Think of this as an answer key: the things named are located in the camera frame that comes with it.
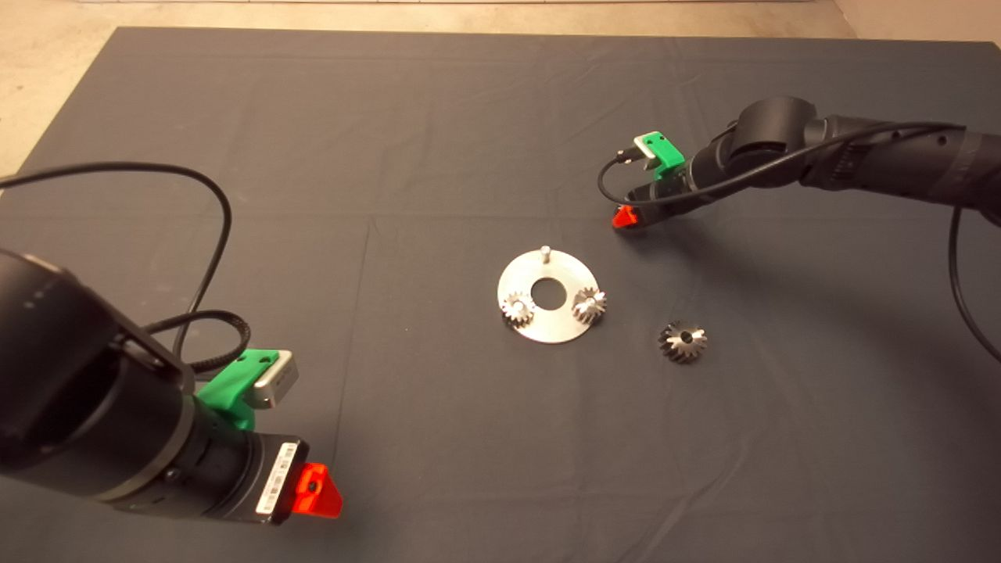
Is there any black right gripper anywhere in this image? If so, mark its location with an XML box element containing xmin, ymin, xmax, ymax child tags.
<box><xmin>612</xmin><ymin>159</ymin><xmax>710</xmax><ymax>230</ymax></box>

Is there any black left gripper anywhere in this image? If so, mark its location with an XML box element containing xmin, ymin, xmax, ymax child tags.
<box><xmin>117</xmin><ymin>397</ymin><xmax>343</xmax><ymax>526</ymax></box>

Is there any large steel gear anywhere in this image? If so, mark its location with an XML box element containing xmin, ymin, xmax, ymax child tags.
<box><xmin>658</xmin><ymin>321</ymin><xmax>709</xmax><ymax>364</ymax></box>

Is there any small steel gear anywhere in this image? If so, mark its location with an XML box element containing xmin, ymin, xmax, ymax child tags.
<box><xmin>501</xmin><ymin>291</ymin><xmax>536</xmax><ymax>328</ymax></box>
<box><xmin>571</xmin><ymin>286</ymin><xmax>608</xmax><ymax>325</ymax></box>

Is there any round metal plate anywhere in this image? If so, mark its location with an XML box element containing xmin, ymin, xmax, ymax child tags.
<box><xmin>497</xmin><ymin>246</ymin><xmax>601</xmax><ymax>345</ymax></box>

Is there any dark grey table cloth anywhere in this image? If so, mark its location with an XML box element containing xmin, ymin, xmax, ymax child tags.
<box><xmin>0</xmin><ymin>26</ymin><xmax>1001</xmax><ymax>563</ymax></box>

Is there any black right camera cable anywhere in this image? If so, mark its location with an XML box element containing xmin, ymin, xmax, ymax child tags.
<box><xmin>597</xmin><ymin>121</ymin><xmax>1001</xmax><ymax>364</ymax></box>

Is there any right green camera mount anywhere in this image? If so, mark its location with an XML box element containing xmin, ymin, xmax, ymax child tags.
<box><xmin>641</xmin><ymin>131</ymin><xmax>687</xmax><ymax>179</ymax></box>

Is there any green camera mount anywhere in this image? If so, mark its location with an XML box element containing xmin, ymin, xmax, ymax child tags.
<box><xmin>196</xmin><ymin>350</ymin><xmax>280</xmax><ymax>431</ymax></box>
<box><xmin>641</xmin><ymin>131</ymin><xmax>687</xmax><ymax>179</ymax></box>

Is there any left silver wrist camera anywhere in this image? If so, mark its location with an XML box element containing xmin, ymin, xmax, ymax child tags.
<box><xmin>252</xmin><ymin>350</ymin><xmax>300</xmax><ymax>410</ymax></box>

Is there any left green camera mount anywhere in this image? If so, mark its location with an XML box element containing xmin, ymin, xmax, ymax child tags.
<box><xmin>196</xmin><ymin>350</ymin><xmax>280</xmax><ymax>431</ymax></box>

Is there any braided black left arm cable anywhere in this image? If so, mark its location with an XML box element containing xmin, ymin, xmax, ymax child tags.
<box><xmin>145</xmin><ymin>310</ymin><xmax>253</xmax><ymax>372</ymax></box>

